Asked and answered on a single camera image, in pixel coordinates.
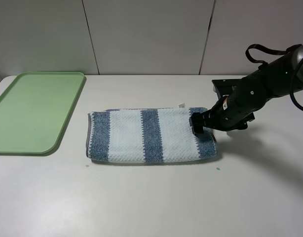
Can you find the blue white striped towel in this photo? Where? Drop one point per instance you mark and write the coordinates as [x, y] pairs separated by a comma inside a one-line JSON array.
[[161, 135]]

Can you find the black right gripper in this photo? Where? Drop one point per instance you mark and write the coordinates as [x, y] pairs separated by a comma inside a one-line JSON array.
[[225, 115]]

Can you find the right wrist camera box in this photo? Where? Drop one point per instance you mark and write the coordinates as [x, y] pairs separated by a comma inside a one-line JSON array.
[[224, 87]]

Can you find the green plastic tray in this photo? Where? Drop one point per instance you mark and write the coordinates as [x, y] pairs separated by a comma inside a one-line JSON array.
[[35, 110]]

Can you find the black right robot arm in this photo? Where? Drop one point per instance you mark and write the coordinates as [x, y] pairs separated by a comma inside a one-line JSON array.
[[280, 73]]

